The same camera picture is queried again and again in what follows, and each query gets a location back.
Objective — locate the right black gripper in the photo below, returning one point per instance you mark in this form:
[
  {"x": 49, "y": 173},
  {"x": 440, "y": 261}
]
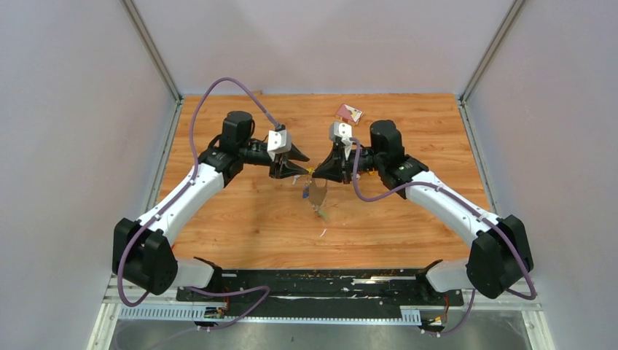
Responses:
[{"x": 337, "y": 168}]

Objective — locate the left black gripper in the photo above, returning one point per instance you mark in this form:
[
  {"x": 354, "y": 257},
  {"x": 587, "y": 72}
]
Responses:
[{"x": 288, "y": 168}]

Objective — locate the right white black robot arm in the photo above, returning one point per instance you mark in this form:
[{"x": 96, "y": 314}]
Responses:
[{"x": 500, "y": 258}]

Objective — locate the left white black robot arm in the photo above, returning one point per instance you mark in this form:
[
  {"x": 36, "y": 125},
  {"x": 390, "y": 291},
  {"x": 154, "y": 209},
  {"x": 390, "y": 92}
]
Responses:
[{"x": 142, "y": 248}]

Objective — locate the pink picture block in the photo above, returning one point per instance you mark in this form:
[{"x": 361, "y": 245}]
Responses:
[{"x": 349, "y": 114}]

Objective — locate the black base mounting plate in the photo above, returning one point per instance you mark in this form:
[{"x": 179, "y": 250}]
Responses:
[{"x": 331, "y": 293}]

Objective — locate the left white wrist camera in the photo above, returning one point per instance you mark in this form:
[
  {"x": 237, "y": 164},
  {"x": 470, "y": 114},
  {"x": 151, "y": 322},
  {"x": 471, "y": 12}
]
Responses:
[{"x": 279, "y": 142}]

